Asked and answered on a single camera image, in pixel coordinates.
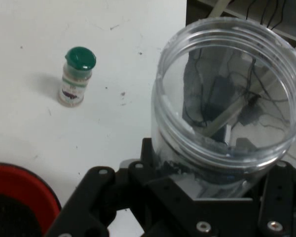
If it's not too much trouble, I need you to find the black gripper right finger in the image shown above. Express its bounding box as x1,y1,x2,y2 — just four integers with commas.
236,137,296,237

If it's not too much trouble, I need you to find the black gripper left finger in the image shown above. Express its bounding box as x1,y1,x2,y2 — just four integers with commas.
45,137,219,237

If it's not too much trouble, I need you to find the clear plastic jar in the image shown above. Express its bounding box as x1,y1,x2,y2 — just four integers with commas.
150,17,296,199

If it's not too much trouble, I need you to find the red bowl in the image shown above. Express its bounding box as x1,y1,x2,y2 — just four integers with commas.
0,161,63,237

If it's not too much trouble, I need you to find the green lid spice bottle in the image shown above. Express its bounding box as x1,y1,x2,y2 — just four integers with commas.
58,46,97,108

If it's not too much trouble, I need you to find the black power brick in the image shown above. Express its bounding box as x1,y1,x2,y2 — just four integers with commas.
208,76,236,111

